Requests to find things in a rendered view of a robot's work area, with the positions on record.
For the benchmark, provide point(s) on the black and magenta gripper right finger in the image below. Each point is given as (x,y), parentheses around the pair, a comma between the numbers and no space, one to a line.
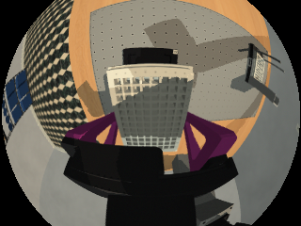
(219,140)

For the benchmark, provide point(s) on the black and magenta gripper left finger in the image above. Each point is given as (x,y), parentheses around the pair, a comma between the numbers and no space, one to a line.
(89,131)

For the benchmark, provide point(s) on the white well plate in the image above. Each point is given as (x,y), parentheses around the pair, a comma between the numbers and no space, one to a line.
(145,128)
(258,67)

